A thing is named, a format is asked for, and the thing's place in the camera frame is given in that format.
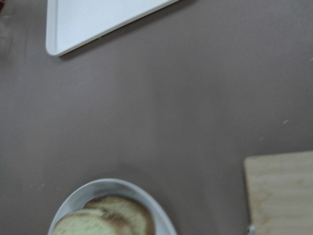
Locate bread slice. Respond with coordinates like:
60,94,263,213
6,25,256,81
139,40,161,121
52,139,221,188
84,195,156,235
52,209,134,235

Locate white oval plate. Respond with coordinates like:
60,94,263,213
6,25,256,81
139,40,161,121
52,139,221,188
47,178,177,235

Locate white rectangular serving tray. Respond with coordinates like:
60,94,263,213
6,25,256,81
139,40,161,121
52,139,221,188
45,0,174,56

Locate wooden cutting board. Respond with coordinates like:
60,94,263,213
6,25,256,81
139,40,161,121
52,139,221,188
244,151,313,235

